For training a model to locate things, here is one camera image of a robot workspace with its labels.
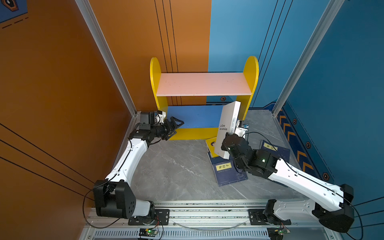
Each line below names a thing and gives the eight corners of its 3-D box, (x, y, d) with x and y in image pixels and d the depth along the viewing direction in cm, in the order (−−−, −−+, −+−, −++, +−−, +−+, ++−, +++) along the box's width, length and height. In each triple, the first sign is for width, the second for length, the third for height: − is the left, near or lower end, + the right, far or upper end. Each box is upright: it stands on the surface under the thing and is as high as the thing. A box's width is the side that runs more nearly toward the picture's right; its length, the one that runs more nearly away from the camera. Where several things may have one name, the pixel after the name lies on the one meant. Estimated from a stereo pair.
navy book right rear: (259, 151, 100) (260, 149, 98) (261, 141, 105) (262, 139, 103) (287, 162, 95) (289, 160, 93) (288, 151, 100) (290, 149, 98)
